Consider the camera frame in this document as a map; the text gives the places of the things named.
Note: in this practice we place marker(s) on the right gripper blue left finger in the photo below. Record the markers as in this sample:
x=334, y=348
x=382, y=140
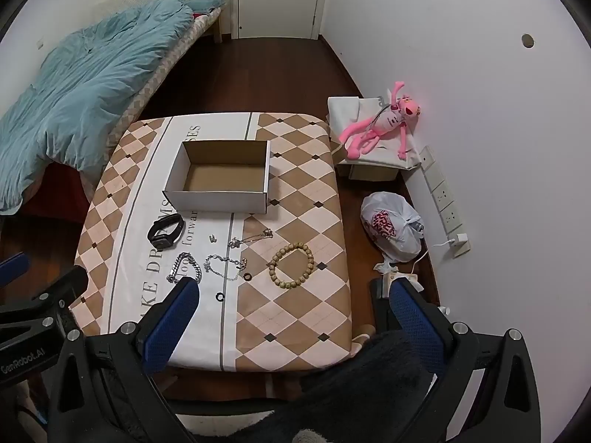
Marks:
x=164, y=324

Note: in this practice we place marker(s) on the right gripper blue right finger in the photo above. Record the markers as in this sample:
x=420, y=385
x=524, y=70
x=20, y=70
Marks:
x=424, y=325

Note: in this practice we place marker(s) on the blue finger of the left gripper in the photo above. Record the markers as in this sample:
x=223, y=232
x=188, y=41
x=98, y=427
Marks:
x=13, y=267

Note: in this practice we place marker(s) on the black smart watch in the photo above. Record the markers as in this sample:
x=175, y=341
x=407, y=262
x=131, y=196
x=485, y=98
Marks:
x=166, y=231

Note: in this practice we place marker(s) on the crumpled white tissue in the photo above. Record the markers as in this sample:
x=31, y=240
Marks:
x=386, y=267

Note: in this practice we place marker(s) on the white plastic bag red print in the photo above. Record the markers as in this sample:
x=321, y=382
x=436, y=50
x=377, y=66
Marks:
x=394, y=225

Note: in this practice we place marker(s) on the bed mattress patterned sheet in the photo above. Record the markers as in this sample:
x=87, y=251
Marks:
x=200, y=26

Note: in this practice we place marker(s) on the checkered tablecloth with lettering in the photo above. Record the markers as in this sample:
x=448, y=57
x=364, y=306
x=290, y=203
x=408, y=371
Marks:
x=274, y=290

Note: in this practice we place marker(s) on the cardboard box under cloth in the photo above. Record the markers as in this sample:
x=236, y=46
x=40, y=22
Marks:
x=372, y=173

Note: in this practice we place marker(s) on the teal blue duvet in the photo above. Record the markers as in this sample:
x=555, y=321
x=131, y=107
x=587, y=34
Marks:
x=81, y=90

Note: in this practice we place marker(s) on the white cardboard box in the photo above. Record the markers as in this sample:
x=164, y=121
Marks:
x=220, y=176

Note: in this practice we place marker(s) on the pink panther plush toy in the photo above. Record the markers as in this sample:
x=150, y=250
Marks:
x=398, y=114

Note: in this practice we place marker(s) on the white charger plug with cable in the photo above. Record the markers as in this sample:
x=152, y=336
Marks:
x=458, y=240

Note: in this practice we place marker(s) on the white wall power strip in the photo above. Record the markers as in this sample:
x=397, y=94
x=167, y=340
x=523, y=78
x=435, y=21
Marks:
x=444, y=199

